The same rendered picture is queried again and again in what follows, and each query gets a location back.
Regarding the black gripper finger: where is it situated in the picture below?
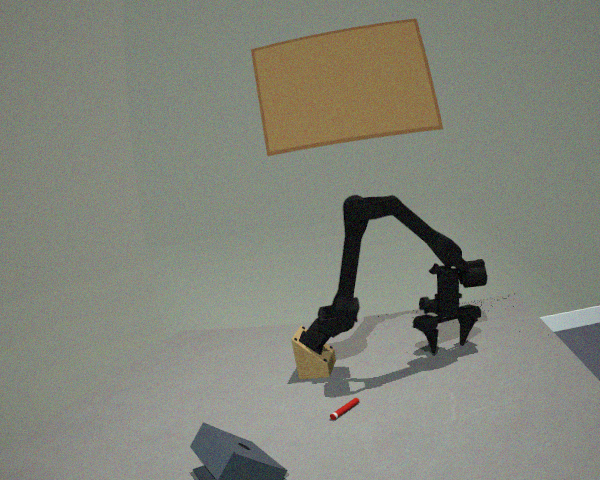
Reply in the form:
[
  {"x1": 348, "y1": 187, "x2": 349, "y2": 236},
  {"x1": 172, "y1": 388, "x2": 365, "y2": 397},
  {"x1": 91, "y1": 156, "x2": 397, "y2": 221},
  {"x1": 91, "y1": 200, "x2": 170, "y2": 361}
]
[
  {"x1": 458, "y1": 318, "x2": 478, "y2": 345},
  {"x1": 423, "y1": 328, "x2": 439, "y2": 354}
]

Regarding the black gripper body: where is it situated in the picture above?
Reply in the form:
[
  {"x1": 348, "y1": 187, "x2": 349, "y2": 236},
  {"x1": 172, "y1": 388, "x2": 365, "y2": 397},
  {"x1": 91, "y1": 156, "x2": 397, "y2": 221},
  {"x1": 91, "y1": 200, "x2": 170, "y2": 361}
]
[{"x1": 413, "y1": 290, "x2": 481, "y2": 332}]

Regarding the red cylinder with white band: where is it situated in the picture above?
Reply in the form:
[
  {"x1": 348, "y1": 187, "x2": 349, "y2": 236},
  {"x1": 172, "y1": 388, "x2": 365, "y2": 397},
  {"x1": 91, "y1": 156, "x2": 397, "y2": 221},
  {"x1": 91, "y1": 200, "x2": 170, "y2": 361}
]
[{"x1": 330, "y1": 398, "x2": 359, "y2": 420}]

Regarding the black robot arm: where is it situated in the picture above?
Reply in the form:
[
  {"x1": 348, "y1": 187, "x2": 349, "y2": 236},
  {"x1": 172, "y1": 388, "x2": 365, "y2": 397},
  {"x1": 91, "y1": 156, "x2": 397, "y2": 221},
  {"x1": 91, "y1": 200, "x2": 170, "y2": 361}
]
[{"x1": 299, "y1": 195, "x2": 488, "y2": 355}]

